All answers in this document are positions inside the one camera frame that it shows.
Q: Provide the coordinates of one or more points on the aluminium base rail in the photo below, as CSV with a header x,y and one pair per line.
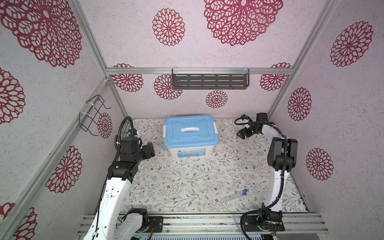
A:
x,y
221,226

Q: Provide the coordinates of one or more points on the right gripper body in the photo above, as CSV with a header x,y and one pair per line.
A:
x,y
249,132

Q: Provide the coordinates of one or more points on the grey wall shelf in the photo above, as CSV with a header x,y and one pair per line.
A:
x,y
210,79

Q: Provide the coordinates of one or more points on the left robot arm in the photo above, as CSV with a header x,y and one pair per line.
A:
x,y
120,176

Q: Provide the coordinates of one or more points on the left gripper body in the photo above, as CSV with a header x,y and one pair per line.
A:
x,y
146,152

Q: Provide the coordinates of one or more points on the white plastic storage bin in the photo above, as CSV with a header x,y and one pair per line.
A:
x,y
191,152

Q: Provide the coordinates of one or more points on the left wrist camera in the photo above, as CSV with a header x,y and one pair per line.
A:
x,y
130,145

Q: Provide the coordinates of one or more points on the blue plastic bin lid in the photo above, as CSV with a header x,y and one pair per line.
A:
x,y
190,132

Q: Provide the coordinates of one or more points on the clear test tube blue caps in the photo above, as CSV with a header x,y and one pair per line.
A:
x,y
235,195

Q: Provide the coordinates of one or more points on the black wire wall rack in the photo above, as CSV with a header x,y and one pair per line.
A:
x,y
96,120

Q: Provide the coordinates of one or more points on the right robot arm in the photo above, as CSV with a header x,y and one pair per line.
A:
x,y
281,158

